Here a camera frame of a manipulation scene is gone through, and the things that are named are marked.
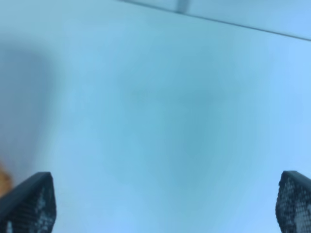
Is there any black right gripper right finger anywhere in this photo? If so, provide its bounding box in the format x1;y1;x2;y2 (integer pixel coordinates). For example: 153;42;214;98
275;171;311;233

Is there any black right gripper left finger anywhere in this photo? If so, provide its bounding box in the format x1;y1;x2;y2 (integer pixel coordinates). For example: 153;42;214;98
0;172;57;233

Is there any orange with knobbed top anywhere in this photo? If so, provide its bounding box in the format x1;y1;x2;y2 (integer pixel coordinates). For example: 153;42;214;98
0;164;13;198

